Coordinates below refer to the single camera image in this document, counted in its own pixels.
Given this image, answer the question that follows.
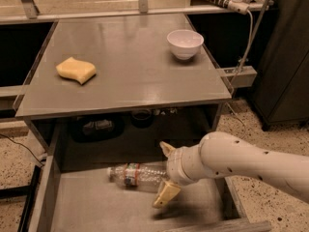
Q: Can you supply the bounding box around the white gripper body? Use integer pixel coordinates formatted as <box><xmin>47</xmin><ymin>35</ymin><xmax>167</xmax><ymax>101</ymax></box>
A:
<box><xmin>166</xmin><ymin>146</ymin><xmax>206</xmax><ymax>186</ymax></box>

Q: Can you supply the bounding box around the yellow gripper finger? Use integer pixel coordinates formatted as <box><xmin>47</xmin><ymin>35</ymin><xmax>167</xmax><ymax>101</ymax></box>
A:
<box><xmin>159</xmin><ymin>141</ymin><xmax>176</xmax><ymax>158</ymax></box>
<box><xmin>152</xmin><ymin>180</ymin><xmax>181</xmax><ymax>209</ymax></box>

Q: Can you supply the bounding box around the clear plastic water bottle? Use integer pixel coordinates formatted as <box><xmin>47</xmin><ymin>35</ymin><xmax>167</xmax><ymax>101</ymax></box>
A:
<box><xmin>107</xmin><ymin>162</ymin><xmax>167</xmax><ymax>192</ymax></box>

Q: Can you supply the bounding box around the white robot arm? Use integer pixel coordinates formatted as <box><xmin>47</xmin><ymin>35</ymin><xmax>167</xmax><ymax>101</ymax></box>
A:
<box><xmin>153</xmin><ymin>131</ymin><xmax>309</xmax><ymax>208</ymax></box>

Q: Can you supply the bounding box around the dark cup under counter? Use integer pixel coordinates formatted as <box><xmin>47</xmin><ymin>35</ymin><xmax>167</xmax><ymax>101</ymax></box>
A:
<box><xmin>130</xmin><ymin>109</ymin><xmax>153</xmax><ymax>129</ymax></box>

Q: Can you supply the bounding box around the black bin under counter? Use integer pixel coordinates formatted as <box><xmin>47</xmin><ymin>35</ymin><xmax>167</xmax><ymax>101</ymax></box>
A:
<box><xmin>69</xmin><ymin>114</ymin><xmax>125</xmax><ymax>143</ymax></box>

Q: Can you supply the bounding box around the open grey drawer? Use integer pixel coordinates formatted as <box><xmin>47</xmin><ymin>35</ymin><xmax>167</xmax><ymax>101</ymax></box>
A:
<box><xmin>28</xmin><ymin>123</ymin><xmax>273</xmax><ymax>232</ymax></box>

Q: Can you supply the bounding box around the white ceramic bowl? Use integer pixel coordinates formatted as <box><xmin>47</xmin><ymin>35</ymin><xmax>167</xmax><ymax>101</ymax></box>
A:
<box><xmin>167</xmin><ymin>29</ymin><xmax>204</xmax><ymax>60</ymax></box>

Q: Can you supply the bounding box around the yellow sponge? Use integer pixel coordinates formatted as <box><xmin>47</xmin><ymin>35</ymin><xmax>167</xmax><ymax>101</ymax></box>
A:
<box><xmin>56</xmin><ymin>57</ymin><xmax>97</xmax><ymax>85</ymax></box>

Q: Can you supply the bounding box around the white power strip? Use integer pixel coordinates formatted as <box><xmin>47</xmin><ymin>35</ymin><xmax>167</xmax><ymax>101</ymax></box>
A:
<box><xmin>206</xmin><ymin>0</ymin><xmax>249</xmax><ymax>15</ymax></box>

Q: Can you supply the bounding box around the metal bracket at counter side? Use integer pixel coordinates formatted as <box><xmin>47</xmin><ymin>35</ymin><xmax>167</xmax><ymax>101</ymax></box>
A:
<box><xmin>217</xmin><ymin>66</ymin><xmax>257</xmax><ymax>88</ymax></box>

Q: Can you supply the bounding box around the black cable on floor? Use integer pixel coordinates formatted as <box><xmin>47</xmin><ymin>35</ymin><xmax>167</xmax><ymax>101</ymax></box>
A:
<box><xmin>0</xmin><ymin>132</ymin><xmax>46</xmax><ymax>163</ymax></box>

